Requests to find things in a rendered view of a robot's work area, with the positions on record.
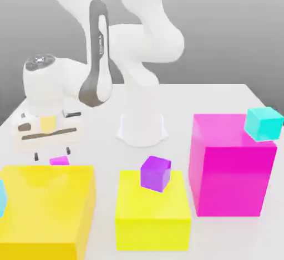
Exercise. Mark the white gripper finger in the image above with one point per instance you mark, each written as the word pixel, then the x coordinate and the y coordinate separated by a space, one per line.
pixel 36 156
pixel 68 151

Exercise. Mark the large magenta box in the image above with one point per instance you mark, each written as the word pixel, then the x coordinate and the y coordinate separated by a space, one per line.
pixel 230 175

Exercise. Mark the small purple cube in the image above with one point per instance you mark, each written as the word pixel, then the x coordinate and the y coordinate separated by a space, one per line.
pixel 155 175

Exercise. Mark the large lemon yellow box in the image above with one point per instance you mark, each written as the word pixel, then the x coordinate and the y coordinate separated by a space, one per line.
pixel 153 215

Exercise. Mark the small magenta cube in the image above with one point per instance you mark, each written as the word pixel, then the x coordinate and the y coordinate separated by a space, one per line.
pixel 59 161

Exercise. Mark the small cyan cube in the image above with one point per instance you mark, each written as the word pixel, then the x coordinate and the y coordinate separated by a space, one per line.
pixel 2 198
pixel 264 123

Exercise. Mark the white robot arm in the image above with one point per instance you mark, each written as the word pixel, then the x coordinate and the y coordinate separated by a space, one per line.
pixel 146 49

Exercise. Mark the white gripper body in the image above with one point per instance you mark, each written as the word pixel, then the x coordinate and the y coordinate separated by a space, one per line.
pixel 51 141

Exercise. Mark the large amber yellow box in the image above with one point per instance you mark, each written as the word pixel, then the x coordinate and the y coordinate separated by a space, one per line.
pixel 44 206

